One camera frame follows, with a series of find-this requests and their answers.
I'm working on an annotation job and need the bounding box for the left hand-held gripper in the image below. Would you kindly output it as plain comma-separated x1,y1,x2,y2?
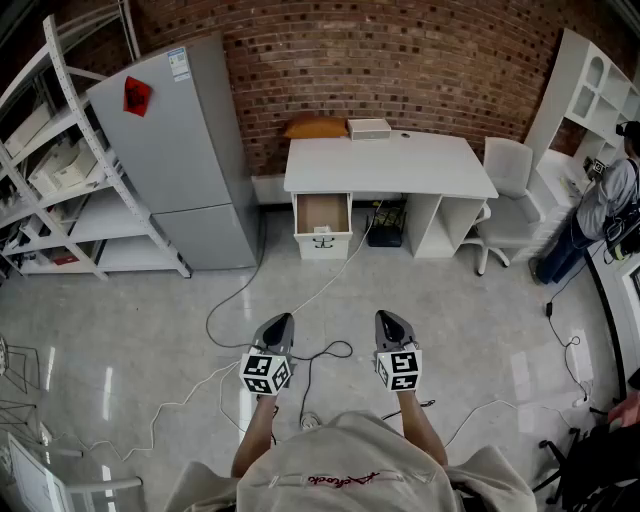
238,312,300,399

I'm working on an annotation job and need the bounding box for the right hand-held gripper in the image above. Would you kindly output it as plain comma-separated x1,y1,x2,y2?
373,309,424,395

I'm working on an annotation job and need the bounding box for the white drawer with wooden inside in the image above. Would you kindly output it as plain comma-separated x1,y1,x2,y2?
292,192,354,261

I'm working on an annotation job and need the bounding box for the person's left forearm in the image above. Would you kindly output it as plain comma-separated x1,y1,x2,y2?
230,394,279,479

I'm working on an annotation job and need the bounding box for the person's right forearm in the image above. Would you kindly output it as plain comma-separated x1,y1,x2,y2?
397,389,449,469

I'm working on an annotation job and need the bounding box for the beige cap with red embroidery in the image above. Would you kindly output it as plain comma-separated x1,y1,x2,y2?
235,410,459,512

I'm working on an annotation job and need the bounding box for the black router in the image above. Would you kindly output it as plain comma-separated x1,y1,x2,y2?
367,209,407,249

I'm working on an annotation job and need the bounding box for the white office chair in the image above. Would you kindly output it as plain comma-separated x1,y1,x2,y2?
459,136,549,276

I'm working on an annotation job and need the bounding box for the white desk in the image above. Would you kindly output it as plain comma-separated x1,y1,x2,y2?
283,130,500,260

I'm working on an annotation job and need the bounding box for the white metal shelf rack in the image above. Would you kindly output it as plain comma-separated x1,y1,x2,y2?
0,13,193,281

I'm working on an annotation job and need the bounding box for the black office chair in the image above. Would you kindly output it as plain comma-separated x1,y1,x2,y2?
538,394,640,512

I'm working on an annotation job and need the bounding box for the grey refrigerator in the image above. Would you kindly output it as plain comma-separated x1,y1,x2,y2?
85,32,261,272

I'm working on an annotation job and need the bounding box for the white rectangular box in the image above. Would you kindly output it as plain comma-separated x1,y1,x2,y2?
347,117,393,142

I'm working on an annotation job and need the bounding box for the orange pillow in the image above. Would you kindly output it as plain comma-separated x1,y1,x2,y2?
283,115,350,140

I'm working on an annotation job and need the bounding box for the white cardboard box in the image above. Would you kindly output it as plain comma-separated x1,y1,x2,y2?
28,142,99,197
3,103,52,159

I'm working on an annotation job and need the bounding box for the red diamond sticker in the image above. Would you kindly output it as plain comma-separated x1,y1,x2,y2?
122,75,153,118

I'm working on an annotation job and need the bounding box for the blue and white label sticker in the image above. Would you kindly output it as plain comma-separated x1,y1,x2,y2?
167,47,192,83

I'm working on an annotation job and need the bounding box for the white bookcase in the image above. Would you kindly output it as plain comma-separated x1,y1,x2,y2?
522,27,640,216

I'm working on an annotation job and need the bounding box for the black cable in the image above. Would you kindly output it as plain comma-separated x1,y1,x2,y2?
292,340,354,426

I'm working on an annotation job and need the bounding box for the grey cable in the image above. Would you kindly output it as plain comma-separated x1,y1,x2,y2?
205,214,269,350

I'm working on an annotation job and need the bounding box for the black power adapter with cable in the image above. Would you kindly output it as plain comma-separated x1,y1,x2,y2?
544,279,597,401

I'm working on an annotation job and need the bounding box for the black wire stool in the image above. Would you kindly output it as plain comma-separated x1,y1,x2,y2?
0,334,42,396

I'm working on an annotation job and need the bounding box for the white frame furniture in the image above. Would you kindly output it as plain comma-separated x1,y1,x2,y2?
7,432,144,512

